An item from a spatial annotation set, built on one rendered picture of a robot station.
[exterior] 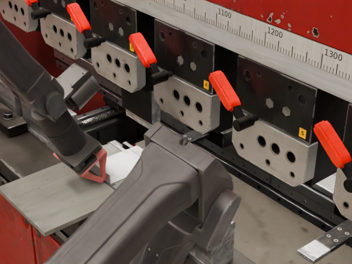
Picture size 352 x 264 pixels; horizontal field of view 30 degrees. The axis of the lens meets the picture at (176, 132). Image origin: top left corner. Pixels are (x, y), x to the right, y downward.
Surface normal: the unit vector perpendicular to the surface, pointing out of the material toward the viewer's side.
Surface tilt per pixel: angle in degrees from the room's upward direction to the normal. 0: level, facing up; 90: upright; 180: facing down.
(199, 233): 72
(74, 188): 0
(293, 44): 90
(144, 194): 24
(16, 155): 0
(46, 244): 91
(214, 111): 90
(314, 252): 0
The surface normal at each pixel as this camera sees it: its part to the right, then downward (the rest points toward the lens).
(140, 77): 0.64, 0.38
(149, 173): -0.03, -0.59
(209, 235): -0.50, 0.13
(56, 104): 0.77, 0.47
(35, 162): 0.00, -0.87
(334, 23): -0.77, 0.31
